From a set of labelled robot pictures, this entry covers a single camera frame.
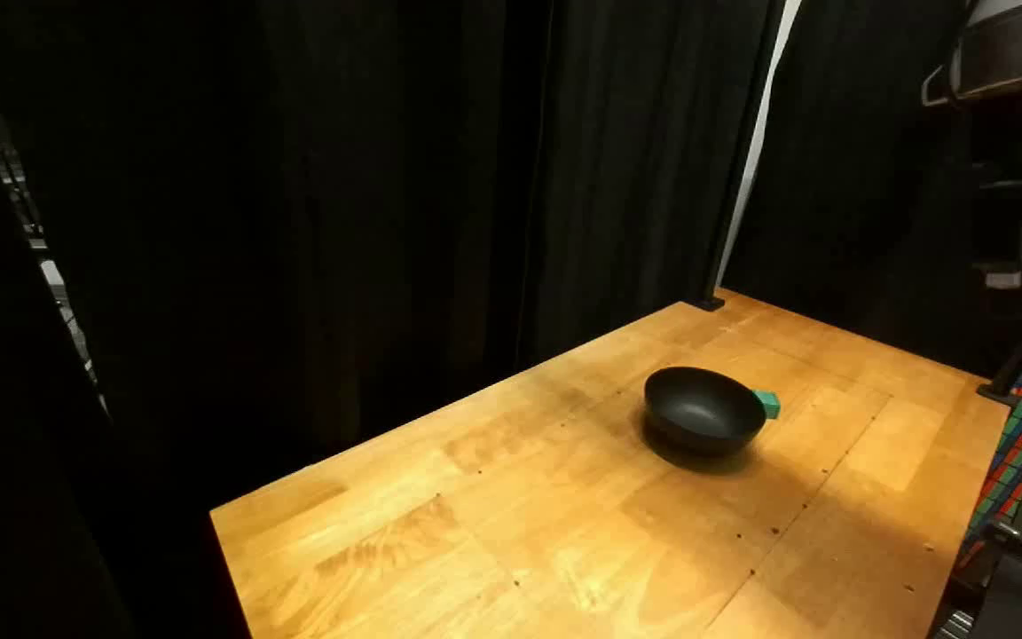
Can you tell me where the black bowl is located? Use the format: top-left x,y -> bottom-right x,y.
643,362 -> 770,460

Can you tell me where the black curtain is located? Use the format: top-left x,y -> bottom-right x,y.
0,0 -> 987,639

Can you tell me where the white vertical pole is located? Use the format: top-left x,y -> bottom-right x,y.
707,0 -> 805,305

